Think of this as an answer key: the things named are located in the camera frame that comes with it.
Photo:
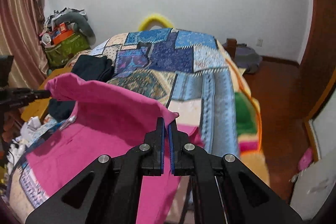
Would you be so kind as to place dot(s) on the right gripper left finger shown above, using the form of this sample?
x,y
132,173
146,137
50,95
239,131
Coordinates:
x,y
126,173

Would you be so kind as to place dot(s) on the wall power socket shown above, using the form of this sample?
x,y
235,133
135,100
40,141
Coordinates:
x,y
259,43

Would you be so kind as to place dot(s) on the dark navy folded garment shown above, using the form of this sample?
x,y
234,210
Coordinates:
x,y
88,68

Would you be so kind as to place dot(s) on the green orange blanket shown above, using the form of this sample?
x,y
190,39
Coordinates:
x,y
248,121

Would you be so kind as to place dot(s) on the yellow foam tube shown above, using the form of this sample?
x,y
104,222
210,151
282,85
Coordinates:
x,y
154,19

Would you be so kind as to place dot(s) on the grey neck pillow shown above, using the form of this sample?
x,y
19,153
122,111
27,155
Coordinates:
x,y
82,24

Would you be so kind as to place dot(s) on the wooden bed post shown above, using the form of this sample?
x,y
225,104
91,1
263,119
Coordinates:
x,y
231,45

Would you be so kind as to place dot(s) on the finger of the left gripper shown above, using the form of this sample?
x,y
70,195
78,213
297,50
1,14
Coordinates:
x,y
24,96

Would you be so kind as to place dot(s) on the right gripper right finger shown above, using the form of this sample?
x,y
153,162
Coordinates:
x,y
203,169

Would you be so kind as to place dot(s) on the orange box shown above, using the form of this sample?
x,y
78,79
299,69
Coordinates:
x,y
61,33

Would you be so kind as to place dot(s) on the pink pants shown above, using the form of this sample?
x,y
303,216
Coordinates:
x,y
110,120

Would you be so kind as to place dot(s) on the grey bag on floor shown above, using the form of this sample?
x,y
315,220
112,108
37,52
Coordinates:
x,y
247,58

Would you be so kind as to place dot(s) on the pink striped curtain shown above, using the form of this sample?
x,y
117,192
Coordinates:
x,y
21,23

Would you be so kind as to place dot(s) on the brown wooden door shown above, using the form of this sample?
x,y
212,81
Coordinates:
x,y
317,68

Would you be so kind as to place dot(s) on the white cabinet with stickers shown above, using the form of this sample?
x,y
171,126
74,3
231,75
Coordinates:
x,y
314,189

